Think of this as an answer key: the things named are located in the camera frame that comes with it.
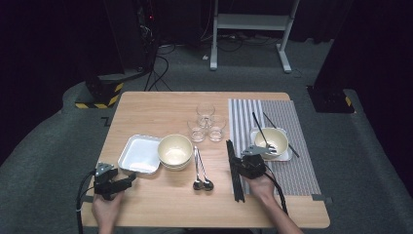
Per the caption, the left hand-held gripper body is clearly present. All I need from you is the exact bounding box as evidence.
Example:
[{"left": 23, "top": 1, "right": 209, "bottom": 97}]
[{"left": 92, "top": 161, "right": 130, "bottom": 201}]

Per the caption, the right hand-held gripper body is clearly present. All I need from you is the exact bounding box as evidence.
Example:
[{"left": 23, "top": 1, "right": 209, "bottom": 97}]
[{"left": 241, "top": 144, "right": 270, "bottom": 180}]

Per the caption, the bundle of black chopsticks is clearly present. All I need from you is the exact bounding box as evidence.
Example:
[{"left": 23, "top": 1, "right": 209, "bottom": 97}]
[{"left": 225, "top": 139, "right": 246, "bottom": 203}]

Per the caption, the cream bowl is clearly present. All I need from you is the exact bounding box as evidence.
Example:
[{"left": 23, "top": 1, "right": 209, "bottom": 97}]
[
  {"left": 160, "top": 159, "right": 193, "bottom": 173},
  {"left": 254, "top": 127, "right": 289, "bottom": 160},
  {"left": 157, "top": 134, "right": 194, "bottom": 168}
]

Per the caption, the slim black chopstick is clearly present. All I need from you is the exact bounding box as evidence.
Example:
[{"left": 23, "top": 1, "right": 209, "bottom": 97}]
[
  {"left": 251, "top": 111, "right": 272, "bottom": 150},
  {"left": 262, "top": 111, "right": 300, "bottom": 159}
]

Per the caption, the person's left hand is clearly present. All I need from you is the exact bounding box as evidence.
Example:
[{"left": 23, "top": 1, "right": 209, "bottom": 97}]
[{"left": 91, "top": 191, "right": 126, "bottom": 228}]

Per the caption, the person's right hand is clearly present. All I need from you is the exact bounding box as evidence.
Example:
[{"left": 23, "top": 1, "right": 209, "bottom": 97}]
[{"left": 249, "top": 174, "right": 281, "bottom": 207}]

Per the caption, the grey white striped placemat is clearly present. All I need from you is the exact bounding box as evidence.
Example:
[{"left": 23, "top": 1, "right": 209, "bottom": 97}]
[{"left": 228, "top": 97, "right": 322, "bottom": 197}]

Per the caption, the grey tape strip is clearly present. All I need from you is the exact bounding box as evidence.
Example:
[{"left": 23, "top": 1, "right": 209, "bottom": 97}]
[{"left": 311, "top": 193, "right": 333, "bottom": 205}]

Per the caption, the black yellow striped stand base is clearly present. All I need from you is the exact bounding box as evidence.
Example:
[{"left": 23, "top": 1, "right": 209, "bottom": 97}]
[
  {"left": 306, "top": 85, "right": 356, "bottom": 114},
  {"left": 74, "top": 73, "right": 126, "bottom": 110}
]

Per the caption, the black curtain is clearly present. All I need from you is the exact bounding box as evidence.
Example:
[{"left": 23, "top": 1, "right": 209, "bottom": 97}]
[
  {"left": 313, "top": 0, "right": 413, "bottom": 196},
  {"left": 0, "top": 0, "right": 137, "bottom": 193}
]

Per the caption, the white metal stand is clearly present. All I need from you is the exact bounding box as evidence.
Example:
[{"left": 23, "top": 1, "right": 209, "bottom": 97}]
[{"left": 208, "top": 0, "right": 301, "bottom": 74}]

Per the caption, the black equipment rack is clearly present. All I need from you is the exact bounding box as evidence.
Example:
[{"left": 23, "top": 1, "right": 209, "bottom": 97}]
[{"left": 134, "top": 0, "right": 161, "bottom": 71}]

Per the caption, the right hand-held gripper cable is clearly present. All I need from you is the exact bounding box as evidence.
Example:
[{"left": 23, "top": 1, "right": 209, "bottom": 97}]
[{"left": 264, "top": 164, "right": 290, "bottom": 217}]

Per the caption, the hand-held gripper cable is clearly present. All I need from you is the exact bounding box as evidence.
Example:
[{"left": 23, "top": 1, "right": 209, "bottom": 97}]
[
  {"left": 264, "top": 164, "right": 290, "bottom": 217},
  {"left": 75, "top": 170, "right": 98, "bottom": 234}
]

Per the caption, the left hand-held gripper cable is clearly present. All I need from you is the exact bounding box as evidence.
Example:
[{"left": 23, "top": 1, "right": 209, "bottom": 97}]
[{"left": 75, "top": 170, "right": 98, "bottom": 234}]

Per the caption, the black floor cable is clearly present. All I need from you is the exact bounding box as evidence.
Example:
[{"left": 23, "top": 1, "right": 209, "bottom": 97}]
[{"left": 143, "top": 43, "right": 174, "bottom": 93}]

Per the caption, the black cable tangle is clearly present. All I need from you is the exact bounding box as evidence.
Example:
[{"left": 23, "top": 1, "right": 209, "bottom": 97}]
[{"left": 199, "top": 30, "right": 282, "bottom": 53}]

